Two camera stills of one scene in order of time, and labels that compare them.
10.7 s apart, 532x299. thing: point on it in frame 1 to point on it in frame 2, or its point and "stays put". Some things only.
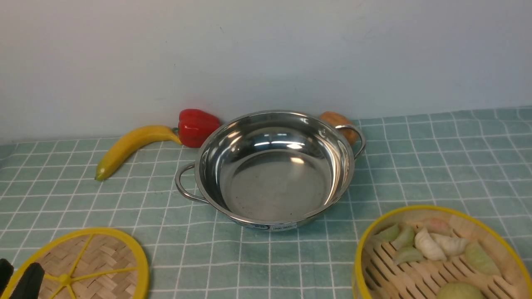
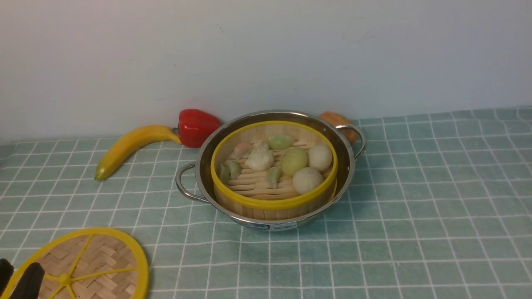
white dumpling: x=424 y=243 to x=261 y=157
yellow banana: x=129 y=141 stays put
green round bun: x=459 y=290 to x=293 y=159
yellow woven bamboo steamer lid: x=92 y=263 stays put
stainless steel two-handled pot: x=273 y=170 stays put
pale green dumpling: x=407 y=239 to x=280 y=141
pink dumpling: x=439 y=226 to x=242 y=150
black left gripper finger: x=6 y=269 stays put
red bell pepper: x=195 y=126 stays put
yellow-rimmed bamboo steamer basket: x=377 y=275 to x=273 y=170
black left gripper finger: x=29 y=286 stays put
